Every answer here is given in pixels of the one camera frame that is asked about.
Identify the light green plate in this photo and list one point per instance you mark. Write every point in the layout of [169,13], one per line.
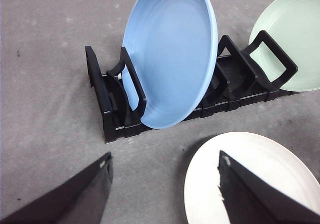
[294,26]

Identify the white plate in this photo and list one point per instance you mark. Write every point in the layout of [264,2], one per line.
[271,160]

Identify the blue plate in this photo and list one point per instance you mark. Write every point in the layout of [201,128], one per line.
[172,46]

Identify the black plastic dish rack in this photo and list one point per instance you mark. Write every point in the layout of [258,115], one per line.
[241,80]

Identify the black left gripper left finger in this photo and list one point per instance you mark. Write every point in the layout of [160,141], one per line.
[80,200]

